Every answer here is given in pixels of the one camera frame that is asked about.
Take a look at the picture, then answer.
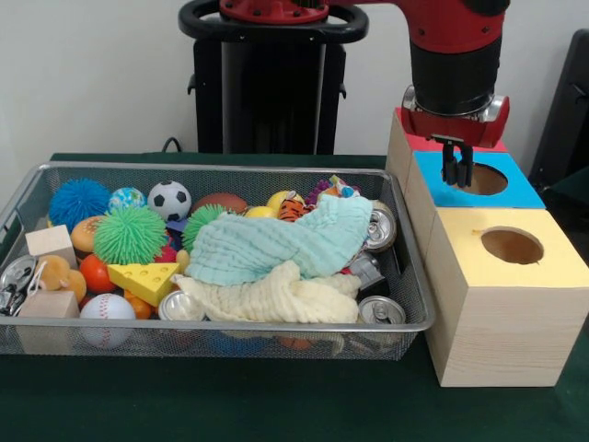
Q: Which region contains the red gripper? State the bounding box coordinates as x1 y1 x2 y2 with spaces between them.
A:
399 85 511 189

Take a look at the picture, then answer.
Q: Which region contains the mint green cloth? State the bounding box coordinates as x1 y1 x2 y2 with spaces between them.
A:
183 193 375 285

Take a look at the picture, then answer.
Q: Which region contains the wooden box with three holes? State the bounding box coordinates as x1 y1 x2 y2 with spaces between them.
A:
385 107 589 388

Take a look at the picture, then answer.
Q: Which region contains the crushed drink can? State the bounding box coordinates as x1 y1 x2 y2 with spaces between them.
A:
365 201 398 253

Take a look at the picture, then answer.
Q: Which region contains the black chair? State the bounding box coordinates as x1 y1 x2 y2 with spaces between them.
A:
528 28 589 185

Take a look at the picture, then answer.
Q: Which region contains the dark green tablecloth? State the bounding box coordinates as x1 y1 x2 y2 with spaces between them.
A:
545 166 589 220
0 151 589 442

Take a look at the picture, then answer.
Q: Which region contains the silver drink can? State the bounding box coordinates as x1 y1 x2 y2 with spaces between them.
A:
357 294 408 324
158 289 208 322

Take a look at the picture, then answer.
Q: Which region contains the tiger plush toy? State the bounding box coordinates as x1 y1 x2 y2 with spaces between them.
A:
278 197 318 223

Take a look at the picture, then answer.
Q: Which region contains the cream cloth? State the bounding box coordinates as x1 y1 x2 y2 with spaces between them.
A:
170 261 362 323

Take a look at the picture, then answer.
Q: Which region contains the soccer ball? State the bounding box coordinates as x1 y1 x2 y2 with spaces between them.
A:
147 180 193 222

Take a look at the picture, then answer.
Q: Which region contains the yellow cheese wedge toy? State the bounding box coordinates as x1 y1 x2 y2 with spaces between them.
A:
107 262 182 308

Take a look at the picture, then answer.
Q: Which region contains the green spiky ball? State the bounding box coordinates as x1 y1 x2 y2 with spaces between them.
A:
92 205 167 266

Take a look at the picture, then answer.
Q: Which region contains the blue spiky ball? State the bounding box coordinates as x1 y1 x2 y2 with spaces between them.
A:
48 178 112 233

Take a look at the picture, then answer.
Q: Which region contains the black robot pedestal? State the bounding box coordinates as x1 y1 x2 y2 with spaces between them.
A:
178 0 369 156

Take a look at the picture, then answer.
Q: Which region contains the wire mesh bin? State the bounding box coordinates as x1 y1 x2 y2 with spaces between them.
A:
0 160 437 361

